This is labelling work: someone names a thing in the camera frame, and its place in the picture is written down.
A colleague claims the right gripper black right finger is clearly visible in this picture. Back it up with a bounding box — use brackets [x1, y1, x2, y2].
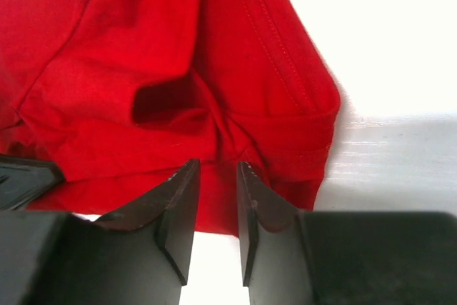
[236, 162, 314, 304]

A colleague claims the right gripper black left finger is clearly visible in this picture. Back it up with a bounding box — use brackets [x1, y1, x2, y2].
[67, 159, 200, 304]

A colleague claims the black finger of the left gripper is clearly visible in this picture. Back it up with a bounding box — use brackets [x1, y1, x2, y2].
[1, 154, 65, 211]

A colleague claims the red t shirt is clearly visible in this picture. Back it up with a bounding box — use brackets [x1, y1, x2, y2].
[1, 0, 340, 235]

